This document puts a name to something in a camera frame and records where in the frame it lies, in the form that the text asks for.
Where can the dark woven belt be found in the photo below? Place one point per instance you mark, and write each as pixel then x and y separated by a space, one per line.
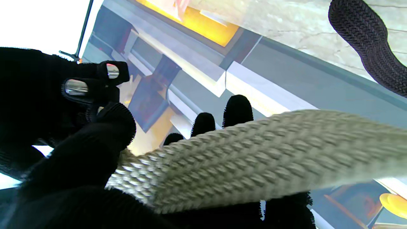
pixel 365 38

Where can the pink plastic storage basket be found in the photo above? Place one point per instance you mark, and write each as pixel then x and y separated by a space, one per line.
pixel 182 8

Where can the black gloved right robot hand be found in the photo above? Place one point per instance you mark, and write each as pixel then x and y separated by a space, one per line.
pixel 31 95

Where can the beige woven belt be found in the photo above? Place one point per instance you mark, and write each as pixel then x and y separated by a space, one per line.
pixel 254 159

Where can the black light stand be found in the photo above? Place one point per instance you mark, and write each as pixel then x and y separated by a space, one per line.
pixel 84 28

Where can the dark range hood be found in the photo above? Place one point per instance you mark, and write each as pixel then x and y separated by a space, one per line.
pixel 152 95

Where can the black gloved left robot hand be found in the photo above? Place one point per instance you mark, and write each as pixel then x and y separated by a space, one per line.
pixel 79 159

